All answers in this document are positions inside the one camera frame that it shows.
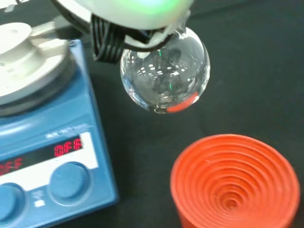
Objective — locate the heater with blue base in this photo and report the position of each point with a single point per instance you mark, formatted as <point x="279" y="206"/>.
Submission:
<point x="59" y="114"/>

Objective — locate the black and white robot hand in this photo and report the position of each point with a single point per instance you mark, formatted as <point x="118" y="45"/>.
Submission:
<point x="133" y="14"/>

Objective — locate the black bench cloth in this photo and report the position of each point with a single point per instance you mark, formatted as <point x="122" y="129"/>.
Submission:
<point x="249" y="71"/>

